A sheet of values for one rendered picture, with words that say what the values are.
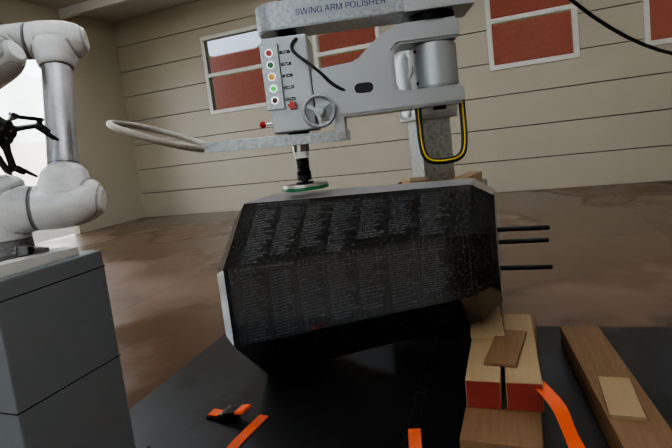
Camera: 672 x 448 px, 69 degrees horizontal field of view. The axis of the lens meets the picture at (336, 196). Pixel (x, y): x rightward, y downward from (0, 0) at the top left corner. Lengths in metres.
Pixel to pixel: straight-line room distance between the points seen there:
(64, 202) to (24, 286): 0.29
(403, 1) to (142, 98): 8.87
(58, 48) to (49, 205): 0.57
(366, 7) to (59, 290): 1.60
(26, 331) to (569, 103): 7.37
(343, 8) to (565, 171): 6.23
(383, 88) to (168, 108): 8.37
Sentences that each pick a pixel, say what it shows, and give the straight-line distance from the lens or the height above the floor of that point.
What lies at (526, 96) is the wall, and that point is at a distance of 8.01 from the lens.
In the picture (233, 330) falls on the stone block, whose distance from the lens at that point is 2.21.
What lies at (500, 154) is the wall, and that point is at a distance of 8.03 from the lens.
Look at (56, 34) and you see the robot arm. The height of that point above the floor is 1.58.
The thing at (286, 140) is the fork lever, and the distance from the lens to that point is 2.25.
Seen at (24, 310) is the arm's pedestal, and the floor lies 0.69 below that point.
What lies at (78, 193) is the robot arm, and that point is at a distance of 1.83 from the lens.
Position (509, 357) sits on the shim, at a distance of 1.94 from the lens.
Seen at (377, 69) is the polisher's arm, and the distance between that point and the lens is 2.21.
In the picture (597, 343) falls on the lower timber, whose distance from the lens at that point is 2.40.
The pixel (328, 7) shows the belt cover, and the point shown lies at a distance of 2.25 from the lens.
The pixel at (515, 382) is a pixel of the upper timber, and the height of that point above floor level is 0.24.
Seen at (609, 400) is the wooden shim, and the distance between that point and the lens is 1.96.
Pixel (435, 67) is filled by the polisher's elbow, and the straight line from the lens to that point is 2.23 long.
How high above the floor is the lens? 1.08
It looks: 6 degrees down
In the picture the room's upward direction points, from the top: 7 degrees counter-clockwise
